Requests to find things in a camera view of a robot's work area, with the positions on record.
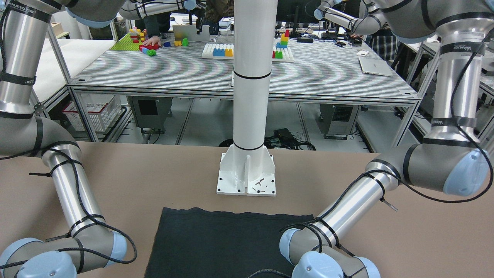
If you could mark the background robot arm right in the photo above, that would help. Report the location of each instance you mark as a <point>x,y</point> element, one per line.
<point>371,20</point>

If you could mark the green building block baseplate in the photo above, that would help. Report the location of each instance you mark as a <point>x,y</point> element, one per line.
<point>126,44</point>

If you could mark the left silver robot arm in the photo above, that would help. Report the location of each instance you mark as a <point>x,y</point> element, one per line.
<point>449,160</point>

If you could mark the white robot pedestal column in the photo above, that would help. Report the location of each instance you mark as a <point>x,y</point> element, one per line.
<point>247,168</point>

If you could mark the grey computer box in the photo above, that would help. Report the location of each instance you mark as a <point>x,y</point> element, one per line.
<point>150,112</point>
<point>337,121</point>

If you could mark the white plastic basket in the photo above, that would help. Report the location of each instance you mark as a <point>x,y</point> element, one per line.
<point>102,109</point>

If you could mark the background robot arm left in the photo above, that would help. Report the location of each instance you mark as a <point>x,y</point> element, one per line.
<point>133,10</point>

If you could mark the black t-shirt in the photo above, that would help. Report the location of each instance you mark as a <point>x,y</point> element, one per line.
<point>196,243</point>

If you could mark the grey aluminium frame workbench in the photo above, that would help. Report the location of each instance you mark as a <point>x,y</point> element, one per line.
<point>321,73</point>

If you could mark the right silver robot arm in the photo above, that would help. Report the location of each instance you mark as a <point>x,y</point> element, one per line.
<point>90,243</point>

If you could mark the closed silver laptop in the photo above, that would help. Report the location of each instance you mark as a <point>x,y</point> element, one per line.
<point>375,67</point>

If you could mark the white block tray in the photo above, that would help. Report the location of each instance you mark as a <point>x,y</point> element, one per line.
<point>217,51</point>

